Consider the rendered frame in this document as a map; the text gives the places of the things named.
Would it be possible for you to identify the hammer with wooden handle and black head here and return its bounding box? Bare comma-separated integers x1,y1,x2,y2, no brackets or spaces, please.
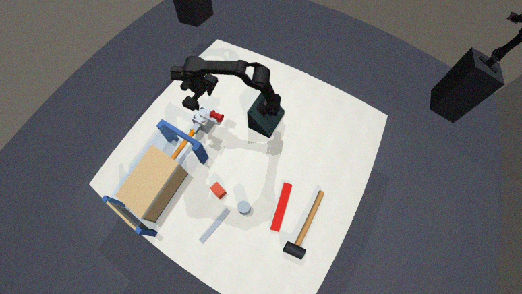
283,190,324,260

